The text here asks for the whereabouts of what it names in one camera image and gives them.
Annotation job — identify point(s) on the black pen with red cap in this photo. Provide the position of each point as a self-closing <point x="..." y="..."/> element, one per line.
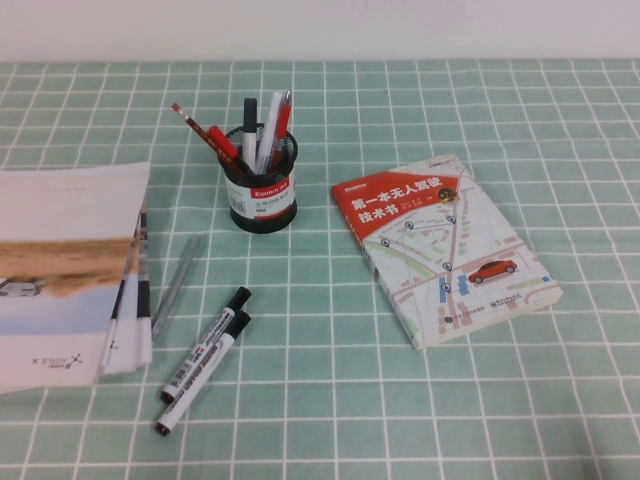
<point x="222" y="141"/>

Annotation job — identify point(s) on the black mesh pen holder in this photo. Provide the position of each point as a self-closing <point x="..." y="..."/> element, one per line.
<point x="262" y="220"/>

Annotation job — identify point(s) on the white ballpoint pen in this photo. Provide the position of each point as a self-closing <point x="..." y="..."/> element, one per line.
<point x="270" y="125"/>

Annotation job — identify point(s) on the red gel pen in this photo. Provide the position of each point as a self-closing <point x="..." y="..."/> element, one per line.
<point x="284" y="117"/>

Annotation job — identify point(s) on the grey translucent pen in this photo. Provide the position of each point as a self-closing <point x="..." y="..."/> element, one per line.
<point x="177" y="285"/>

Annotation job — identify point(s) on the book with red car cover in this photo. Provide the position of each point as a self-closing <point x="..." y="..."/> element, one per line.
<point x="450" y="250"/>

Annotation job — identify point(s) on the white marker with black cap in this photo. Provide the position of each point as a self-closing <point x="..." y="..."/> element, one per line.
<point x="250" y="117"/>

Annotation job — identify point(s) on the whiteboard marker with black cap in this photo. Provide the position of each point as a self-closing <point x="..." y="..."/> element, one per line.
<point x="192" y="385"/>
<point x="200" y="350"/>

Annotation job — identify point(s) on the red striped pencil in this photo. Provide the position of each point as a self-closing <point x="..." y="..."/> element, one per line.
<point x="187" y="119"/>

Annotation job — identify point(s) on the stacked white brochures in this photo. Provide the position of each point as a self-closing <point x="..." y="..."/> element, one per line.
<point x="142" y="300"/>

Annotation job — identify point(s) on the brochure with beach photo cover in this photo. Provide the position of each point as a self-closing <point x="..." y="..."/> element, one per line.
<point x="60" y="250"/>

